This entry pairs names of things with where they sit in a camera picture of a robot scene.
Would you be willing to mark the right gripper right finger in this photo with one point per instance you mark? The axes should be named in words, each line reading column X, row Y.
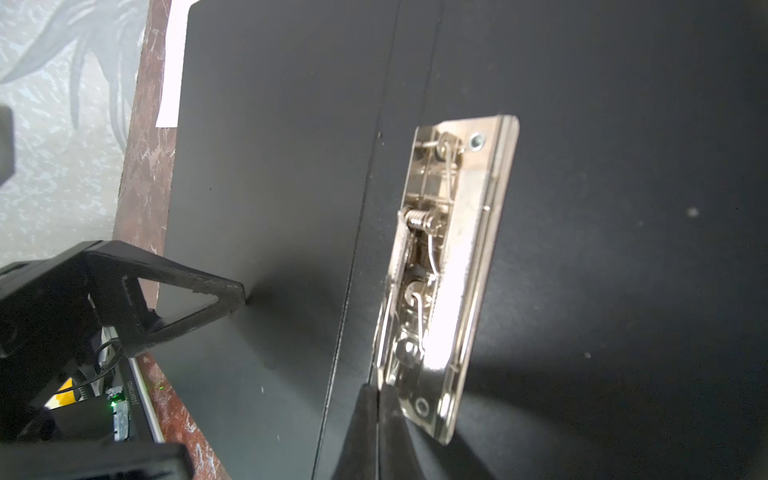
column 397, row 457

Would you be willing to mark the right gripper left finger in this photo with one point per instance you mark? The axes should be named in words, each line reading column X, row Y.
column 358, row 458

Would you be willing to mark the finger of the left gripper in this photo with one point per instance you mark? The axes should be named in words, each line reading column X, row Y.
column 150, row 300

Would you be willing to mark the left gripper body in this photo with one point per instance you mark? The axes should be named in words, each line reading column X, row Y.
column 51, row 314

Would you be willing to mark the teal folder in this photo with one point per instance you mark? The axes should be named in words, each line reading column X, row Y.
column 623, row 332

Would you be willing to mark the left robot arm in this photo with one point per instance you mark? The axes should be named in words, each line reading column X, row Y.
column 39, row 453

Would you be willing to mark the far left paper sheet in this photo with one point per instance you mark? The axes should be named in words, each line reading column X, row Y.
column 175, row 42

